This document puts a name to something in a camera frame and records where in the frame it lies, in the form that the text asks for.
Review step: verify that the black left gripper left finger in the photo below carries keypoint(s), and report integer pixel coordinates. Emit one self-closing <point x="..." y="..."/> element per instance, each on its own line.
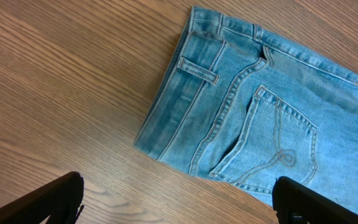
<point x="59" y="201"/>

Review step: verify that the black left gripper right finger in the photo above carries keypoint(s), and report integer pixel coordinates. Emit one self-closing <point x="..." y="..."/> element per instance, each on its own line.
<point x="294" y="203"/>

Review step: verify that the light blue denim jeans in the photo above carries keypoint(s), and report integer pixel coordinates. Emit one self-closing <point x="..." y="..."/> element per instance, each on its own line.
<point x="243" y="105"/>

